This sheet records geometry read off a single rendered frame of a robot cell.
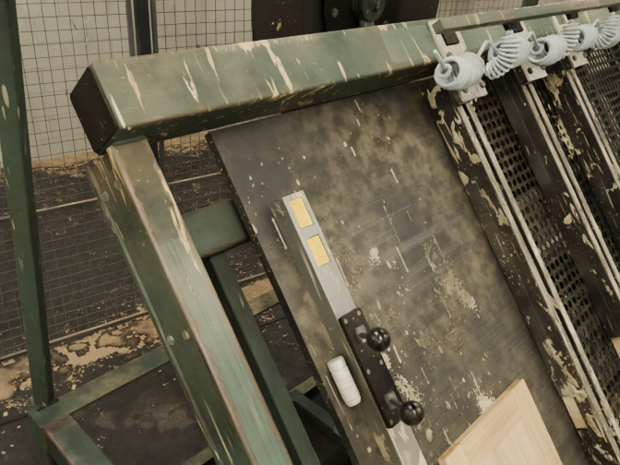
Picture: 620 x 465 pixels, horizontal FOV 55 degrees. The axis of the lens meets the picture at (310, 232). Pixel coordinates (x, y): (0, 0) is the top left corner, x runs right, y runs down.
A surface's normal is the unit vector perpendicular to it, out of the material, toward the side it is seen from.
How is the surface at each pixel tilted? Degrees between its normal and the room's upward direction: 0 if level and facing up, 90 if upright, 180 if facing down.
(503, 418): 50
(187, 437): 0
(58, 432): 0
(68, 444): 0
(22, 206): 97
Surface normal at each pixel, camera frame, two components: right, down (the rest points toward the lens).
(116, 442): 0.06, -0.88
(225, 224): 0.59, -0.28
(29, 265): 0.00, 0.58
